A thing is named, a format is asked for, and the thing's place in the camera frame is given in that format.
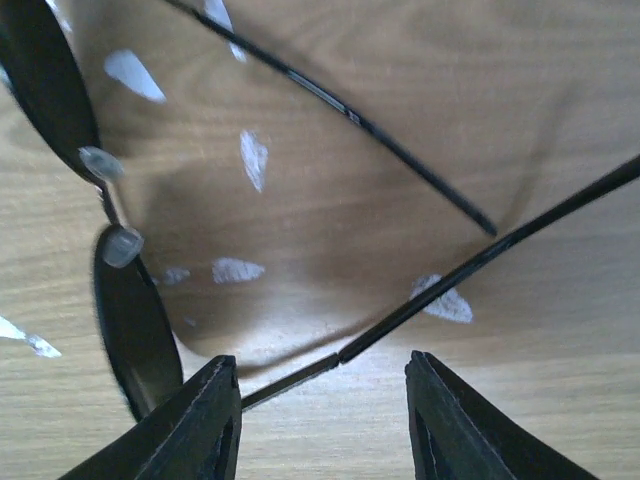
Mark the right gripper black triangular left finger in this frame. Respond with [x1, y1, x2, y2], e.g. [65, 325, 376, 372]
[63, 355, 242, 479]

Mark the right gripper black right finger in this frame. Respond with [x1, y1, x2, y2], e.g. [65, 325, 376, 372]
[405, 351, 594, 479]

